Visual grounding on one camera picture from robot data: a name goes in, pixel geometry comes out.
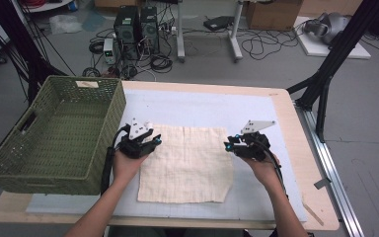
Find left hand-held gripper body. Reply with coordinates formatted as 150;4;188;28
117;117;160;160

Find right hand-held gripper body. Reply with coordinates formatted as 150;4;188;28
233;119;277;163

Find cream printed cloth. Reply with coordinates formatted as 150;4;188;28
136;123;235;204

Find green woven basket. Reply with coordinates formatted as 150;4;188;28
0;75;127;196

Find person's left hand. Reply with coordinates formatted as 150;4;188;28
112;149;149;186

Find person's right hand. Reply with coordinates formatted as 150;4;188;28
241;153;282;189

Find white grid mat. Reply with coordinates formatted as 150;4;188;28
26;88;308;223

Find grey tape piece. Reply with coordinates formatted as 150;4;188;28
313;177;333;191

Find thin wooden stick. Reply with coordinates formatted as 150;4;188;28
301;200;326;227

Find person's dark clothing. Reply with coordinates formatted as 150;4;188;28
107;225;270;237

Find white power supply unit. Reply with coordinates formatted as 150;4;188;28
103;38;116;66

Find white metal stand leg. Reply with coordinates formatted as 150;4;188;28
176;0;188;63
228;0;245;63

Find slim black computer tower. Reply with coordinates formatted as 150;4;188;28
139;5;161;55

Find large black computer tower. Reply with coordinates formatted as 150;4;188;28
113;5;142;61

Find white floor board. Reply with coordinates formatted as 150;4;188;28
292;16;372;60

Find black flat device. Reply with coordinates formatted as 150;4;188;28
202;15;235;33

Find teal floor sheet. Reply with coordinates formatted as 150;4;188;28
81;9;108;33

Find brown cardboard box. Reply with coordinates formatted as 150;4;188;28
246;0;305;32

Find clear plastic bag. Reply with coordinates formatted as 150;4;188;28
48;13;84;36

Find grey headset device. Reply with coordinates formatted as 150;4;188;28
302;12;351;45

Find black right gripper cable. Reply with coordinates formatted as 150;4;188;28
256;137;290;199

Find coiled black cable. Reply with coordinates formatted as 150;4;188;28
149;53;175;74

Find aluminium rail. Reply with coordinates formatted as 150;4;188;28
294;102;366;237

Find small black cable coil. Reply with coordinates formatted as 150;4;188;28
82;66;102;79

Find loose black floor cables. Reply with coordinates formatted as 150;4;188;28
240;28;300;61

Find black metal frame stand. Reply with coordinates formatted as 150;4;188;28
285;0;379;144
0;0;77;107

